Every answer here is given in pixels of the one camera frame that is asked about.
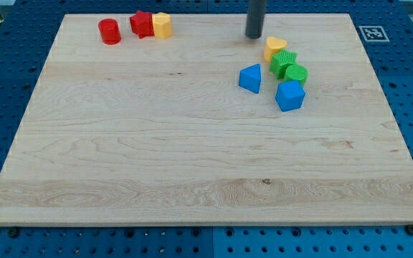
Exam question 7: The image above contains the blue triangle block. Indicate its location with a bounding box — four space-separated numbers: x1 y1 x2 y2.
238 64 262 94

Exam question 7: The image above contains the black screw front right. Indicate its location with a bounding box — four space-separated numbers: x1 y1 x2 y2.
404 224 413 236

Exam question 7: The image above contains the red star block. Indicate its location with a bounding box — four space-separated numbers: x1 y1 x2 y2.
129 11 154 39

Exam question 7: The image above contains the yellow heart block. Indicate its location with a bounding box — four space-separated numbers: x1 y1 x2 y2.
263 36 288 62

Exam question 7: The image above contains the blue cube block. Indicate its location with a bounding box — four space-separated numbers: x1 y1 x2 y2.
275 80 305 112

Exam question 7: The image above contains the black screw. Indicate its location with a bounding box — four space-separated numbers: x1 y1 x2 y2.
6 227 19 238
404 224 413 236

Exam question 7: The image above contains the white fiducial marker tag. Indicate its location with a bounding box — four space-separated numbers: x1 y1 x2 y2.
359 25 389 42

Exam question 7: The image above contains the green cylinder block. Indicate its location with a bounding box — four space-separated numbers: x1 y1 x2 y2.
283 64 309 86

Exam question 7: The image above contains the green star block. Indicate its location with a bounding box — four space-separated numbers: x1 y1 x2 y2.
269 49 298 79

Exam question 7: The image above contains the yellow hexagon block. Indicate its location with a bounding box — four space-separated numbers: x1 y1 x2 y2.
152 12 173 39

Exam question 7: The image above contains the red cylinder block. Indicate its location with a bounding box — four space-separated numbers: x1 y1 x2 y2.
98 19 121 45

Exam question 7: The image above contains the wooden board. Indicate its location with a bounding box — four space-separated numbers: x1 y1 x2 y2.
0 14 413 227

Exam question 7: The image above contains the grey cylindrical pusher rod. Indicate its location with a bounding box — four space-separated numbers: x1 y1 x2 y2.
245 0 267 39

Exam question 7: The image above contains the black screw front left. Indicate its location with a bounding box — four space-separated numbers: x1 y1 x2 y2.
6 227 19 238

